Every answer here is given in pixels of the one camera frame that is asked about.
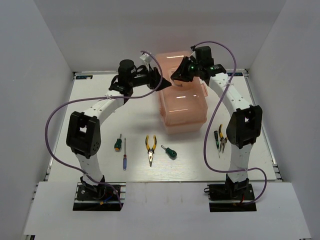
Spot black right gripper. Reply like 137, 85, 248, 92
170, 56, 202, 83

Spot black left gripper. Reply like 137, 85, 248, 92
129, 62, 172, 92

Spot pink plastic toolbox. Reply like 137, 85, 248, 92
155, 51, 208, 135

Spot black green precision screwdriver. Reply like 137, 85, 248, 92
213, 130, 220, 158

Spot small yellow pliers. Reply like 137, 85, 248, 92
218, 124, 228, 153

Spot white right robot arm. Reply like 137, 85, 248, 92
170, 46, 263, 200

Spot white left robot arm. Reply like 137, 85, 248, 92
66, 59, 172, 200

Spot large yellow needle-nose pliers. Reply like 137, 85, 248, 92
145, 135, 157, 167

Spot green stubby screwdriver orange cap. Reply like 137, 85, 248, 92
114, 134, 122, 152

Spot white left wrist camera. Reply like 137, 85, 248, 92
139, 52, 153, 67

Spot blue handled thin screwdriver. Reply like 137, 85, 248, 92
122, 138, 127, 171

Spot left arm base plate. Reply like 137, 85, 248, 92
72, 182, 126, 212

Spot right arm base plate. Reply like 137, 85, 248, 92
203, 183, 257, 213

